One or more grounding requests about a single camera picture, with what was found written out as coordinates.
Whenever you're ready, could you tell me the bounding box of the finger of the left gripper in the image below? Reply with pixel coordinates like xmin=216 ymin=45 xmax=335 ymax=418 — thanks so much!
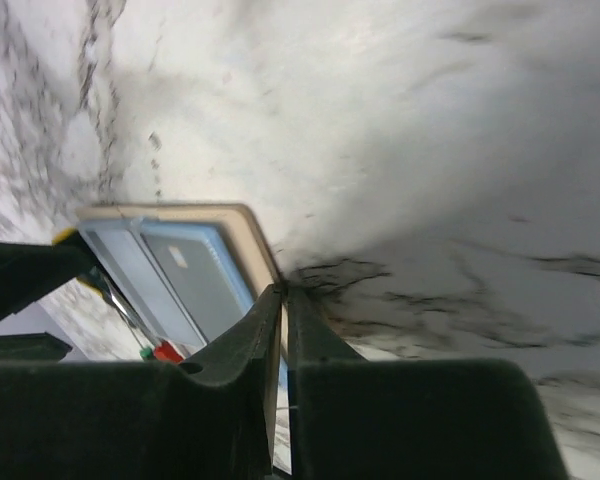
xmin=0 ymin=242 xmax=96 ymax=321

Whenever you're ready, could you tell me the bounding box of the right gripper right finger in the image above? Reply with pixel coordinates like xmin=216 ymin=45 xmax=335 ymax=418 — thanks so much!
xmin=287 ymin=287 xmax=568 ymax=479

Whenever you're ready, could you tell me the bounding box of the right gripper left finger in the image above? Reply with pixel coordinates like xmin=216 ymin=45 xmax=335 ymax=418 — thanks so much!
xmin=0 ymin=285 xmax=282 ymax=479

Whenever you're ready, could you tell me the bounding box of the white striped credit card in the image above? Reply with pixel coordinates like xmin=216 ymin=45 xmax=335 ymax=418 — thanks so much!
xmin=79 ymin=221 xmax=205 ymax=348

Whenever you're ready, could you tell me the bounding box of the black VIP credit card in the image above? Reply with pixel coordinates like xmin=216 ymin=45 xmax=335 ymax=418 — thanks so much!
xmin=141 ymin=225 xmax=254 ymax=342

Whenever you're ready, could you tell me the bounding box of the black yellow screwdriver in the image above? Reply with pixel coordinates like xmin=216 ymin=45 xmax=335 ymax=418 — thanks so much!
xmin=52 ymin=227 xmax=140 ymax=328

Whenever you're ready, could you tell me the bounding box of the small green black screwdriver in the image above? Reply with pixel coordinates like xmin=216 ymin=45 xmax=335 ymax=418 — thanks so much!
xmin=140 ymin=347 xmax=154 ymax=361

